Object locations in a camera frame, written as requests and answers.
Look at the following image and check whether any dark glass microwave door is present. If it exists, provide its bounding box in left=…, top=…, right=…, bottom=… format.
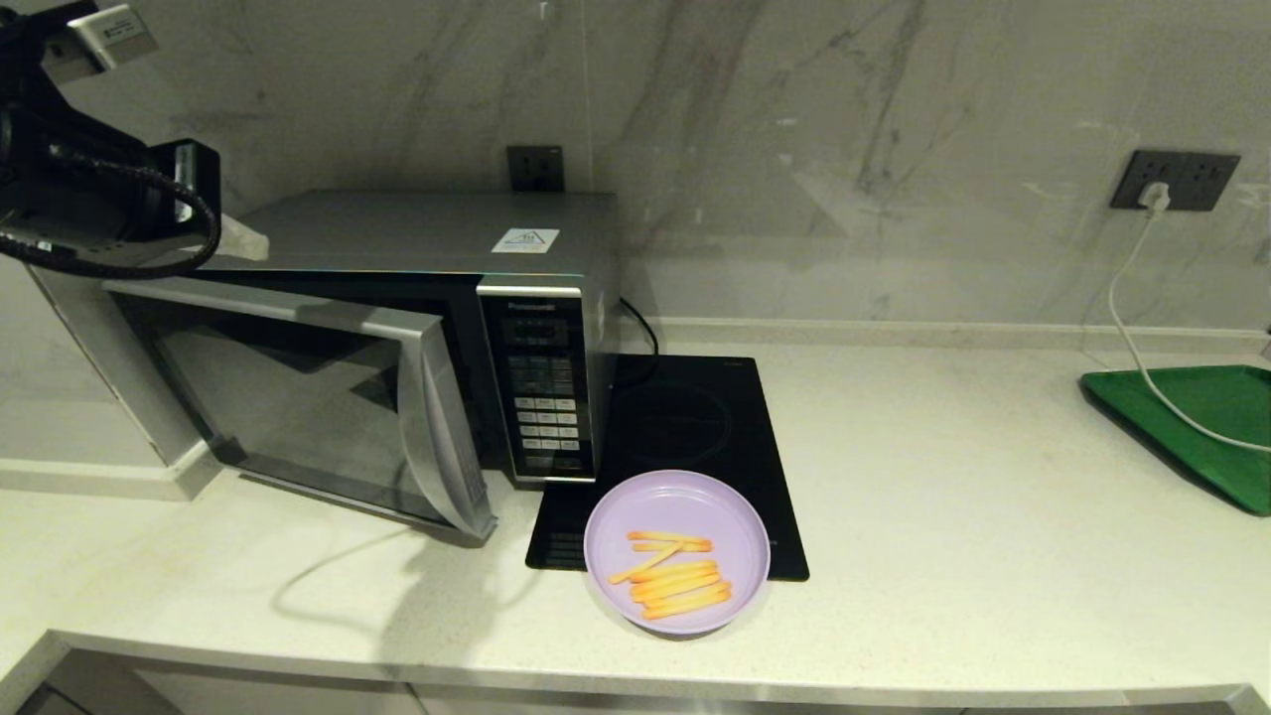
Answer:
left=99, top=276, right=497, bottom=542

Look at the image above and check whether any purple plastic plate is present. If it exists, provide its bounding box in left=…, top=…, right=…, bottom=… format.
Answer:
left=584, top=470, right=772, bottom=637

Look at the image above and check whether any silver microwave oven body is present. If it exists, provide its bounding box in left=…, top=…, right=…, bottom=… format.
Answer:
left=199, top=189, right=622, bottom=488

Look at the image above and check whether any beige cabinet front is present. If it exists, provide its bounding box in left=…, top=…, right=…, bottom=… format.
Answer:
left=15, top=650, right=1242, bottom=715

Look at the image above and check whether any black induction cooktop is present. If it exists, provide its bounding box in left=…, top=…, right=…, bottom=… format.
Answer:
left=524, top=354, right=811, bottom=583

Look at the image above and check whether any green plastic tray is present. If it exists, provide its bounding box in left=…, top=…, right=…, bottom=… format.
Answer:
left=1080, top=364, right=1271, bottom=517

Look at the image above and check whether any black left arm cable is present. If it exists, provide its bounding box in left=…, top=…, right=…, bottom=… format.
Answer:
left=0, top=149, right=221, bottom=281

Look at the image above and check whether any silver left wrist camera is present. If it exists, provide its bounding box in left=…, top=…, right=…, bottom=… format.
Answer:
left=40, top=3, right=160, bottom=85

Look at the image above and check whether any small dark wall socket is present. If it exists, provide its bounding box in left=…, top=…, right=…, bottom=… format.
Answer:
left=505, top=145, right=565, bottom=194

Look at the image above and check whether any black power cord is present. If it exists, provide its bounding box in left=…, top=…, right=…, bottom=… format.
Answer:
left=621, top=296, right=661, bottom=383

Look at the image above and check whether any white charger cable with plug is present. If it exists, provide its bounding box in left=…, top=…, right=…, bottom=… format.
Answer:
left=1105, top=182, right=1271, bottom=455

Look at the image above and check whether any wide dark wall socket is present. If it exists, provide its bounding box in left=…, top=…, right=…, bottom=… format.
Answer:
left=1109, top=149, right=1242, bottom=212

